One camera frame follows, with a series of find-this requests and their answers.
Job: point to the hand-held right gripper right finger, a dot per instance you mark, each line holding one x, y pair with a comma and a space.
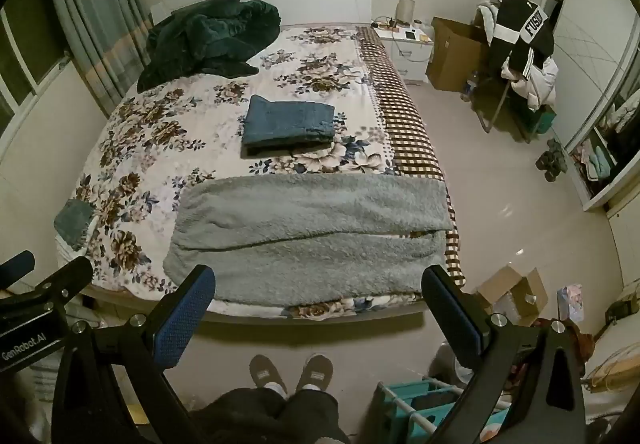
455, 319

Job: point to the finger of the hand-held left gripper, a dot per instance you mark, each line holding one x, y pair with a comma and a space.
15, 266
60, 281

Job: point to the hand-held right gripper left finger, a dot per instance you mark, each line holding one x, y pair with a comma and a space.
182, 319

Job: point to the fluffy grey towel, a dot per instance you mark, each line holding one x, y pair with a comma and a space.
300, 224

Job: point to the small open cardboard box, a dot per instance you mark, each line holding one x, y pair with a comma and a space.
505, 284

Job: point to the small grey-green folded cloth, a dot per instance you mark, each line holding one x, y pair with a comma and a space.
75, 221

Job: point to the teal and white rack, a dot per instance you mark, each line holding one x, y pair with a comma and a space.
400, 394

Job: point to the person's left slipper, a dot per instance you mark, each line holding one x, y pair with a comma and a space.
265, 374

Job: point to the person's slipper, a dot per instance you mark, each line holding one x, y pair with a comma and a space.
265, 374
315, 371

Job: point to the tissue pack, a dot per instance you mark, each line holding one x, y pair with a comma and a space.
570, 301

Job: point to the person's right slipper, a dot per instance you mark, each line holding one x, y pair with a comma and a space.
315, 371

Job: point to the person's dark trousers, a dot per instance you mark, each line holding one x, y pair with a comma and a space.
300, 419

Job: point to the grey floor slipper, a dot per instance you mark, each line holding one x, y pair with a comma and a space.
546, 167
559, 154

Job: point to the folding chair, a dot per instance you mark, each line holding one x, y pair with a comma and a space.
487, 122

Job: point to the brown checkered bed sheet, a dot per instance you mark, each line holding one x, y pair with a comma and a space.
400, 124

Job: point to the teal folded clothes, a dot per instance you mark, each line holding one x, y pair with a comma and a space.
600, 164

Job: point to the green storage box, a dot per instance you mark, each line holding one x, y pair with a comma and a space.
545, 122

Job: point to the window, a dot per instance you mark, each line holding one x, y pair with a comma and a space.
20, 49

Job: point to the folded blue jeans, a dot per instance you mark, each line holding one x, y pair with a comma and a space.
287, 122

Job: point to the plastic water bottle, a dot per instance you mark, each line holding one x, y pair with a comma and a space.
468, 89

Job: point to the floral bed sheet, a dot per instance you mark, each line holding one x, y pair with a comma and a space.
200, 89

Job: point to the white garment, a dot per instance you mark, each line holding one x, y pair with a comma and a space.
542, 84

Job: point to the grey-green curtain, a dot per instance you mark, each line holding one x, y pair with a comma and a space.
95, 14

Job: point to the large brown cardboard box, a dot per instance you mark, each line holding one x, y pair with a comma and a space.
452, 54

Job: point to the white nightstand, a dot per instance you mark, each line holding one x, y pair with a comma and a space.
405, 57

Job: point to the dark green blanket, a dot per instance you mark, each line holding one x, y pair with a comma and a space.
200, 39

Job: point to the black phone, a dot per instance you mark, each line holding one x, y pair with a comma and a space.
411, 35

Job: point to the white wardrobe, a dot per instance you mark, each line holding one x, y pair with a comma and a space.
585, 49

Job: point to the black and white jacket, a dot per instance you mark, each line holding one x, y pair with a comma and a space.
515, 14

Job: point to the beige cylinder lamp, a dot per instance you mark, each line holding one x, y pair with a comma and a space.
406, 10

